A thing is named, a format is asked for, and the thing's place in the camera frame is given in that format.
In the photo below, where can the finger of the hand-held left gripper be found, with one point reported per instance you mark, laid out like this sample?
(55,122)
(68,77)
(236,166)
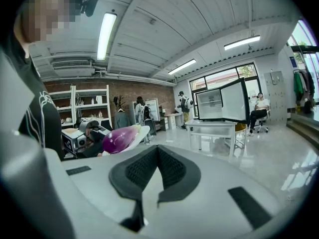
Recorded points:
(99,134)

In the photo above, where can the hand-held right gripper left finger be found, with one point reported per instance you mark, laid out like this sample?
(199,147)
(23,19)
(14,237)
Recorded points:
(134,175)

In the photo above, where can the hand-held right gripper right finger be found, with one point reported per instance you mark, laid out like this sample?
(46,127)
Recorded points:
(179,178)

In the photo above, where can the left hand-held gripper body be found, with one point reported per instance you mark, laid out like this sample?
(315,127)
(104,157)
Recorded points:
(74,139)

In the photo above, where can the purple eggplant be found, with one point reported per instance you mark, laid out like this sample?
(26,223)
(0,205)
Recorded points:
(119,139)

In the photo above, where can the white plate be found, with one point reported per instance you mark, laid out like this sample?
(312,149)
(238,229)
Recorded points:
(143,132)

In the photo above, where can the black mini fridge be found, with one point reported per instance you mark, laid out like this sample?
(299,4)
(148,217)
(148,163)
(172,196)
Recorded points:
(234,101)

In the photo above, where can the grey jacket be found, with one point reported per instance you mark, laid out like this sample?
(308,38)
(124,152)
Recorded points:
(121,119)

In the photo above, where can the white shelving unit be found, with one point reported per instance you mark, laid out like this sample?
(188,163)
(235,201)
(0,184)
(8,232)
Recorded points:
(108,103)
(72,103)

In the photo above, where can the black coat stand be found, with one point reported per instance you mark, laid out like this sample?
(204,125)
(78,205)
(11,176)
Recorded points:
(119,101)

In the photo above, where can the person's black printed t-shirt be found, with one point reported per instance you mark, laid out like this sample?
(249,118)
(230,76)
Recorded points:
(37,113)

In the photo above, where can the black backpack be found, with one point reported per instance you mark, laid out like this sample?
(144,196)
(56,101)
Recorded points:
(147,112)

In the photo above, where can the white desk with drawers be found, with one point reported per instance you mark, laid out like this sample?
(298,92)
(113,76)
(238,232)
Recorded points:
(172,119)

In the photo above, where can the white display fridge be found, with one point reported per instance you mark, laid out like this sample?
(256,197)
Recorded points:
(153,108)

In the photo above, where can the white table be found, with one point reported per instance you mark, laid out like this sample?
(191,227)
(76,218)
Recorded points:
(211,127)

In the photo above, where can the ceiling air conditioner unit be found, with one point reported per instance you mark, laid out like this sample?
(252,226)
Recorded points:
(72,67)

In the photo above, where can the white round-window backpack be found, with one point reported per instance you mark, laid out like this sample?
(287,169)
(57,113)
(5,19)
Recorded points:
(190,104)

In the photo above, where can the white office chair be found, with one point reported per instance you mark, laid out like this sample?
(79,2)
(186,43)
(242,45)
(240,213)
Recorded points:
(264,126)

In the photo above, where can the long ceiling light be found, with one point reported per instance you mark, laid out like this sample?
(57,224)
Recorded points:
(241,42)
(182,66)
(106,34)

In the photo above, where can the black-framed window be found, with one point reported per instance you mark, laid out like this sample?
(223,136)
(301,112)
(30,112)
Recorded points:
(224,77)

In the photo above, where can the grey lockers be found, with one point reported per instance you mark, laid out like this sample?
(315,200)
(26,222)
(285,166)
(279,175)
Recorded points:
(275,96)

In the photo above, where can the person's head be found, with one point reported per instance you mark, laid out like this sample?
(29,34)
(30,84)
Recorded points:
(47,14)

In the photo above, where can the wooden steps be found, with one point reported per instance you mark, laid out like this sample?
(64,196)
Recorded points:
(304,126)

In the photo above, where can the green jacket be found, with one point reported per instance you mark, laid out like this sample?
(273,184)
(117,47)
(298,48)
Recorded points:
(297,86)

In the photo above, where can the clothes rack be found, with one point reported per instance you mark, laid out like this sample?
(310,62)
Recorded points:
(305,83)

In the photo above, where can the black head-worn camera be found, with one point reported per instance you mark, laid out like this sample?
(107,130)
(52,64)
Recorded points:
(90,4)

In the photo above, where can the blue wall sign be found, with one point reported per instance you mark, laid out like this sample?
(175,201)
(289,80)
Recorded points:
(293,61)

